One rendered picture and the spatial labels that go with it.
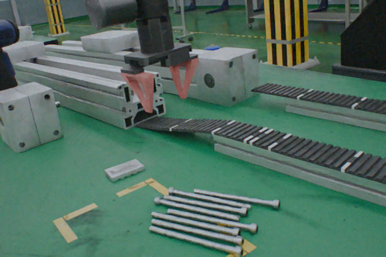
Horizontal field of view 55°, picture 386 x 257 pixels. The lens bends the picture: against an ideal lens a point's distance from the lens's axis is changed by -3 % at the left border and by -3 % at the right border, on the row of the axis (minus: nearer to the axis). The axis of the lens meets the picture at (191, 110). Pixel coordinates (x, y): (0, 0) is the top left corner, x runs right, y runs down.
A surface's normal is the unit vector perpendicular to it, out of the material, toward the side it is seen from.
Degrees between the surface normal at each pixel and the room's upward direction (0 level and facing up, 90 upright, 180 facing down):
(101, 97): 90
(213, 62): 90
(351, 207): 0
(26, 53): 90
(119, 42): 90
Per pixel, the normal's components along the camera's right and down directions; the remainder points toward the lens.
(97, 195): -0.11, -0.94
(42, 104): 0.65, 0.18
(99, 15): -0.80, 0.30
